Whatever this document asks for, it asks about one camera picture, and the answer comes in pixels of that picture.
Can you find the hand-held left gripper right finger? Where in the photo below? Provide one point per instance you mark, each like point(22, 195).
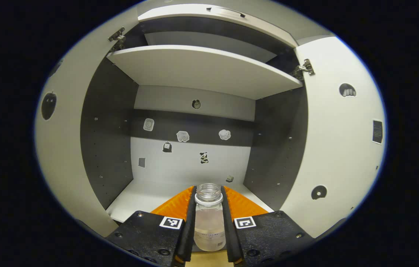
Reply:
point(231, 237)

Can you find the metal cabinet door hinge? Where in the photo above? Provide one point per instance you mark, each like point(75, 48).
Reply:
point(117, 35)
point(305, 67)

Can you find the clear bottle white label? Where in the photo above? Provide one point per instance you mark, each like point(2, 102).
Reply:
point(209, 230)

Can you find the white cabinet shelf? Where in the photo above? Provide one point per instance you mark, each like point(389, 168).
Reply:
point(202, 70)

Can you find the white and grey cabinet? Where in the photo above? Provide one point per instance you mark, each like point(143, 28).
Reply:
point(179, 167)

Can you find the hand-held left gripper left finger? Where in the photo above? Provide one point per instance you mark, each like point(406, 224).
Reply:
point(190, 237)

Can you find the white cabinet drawer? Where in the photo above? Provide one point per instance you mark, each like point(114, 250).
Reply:
point(194, 13)

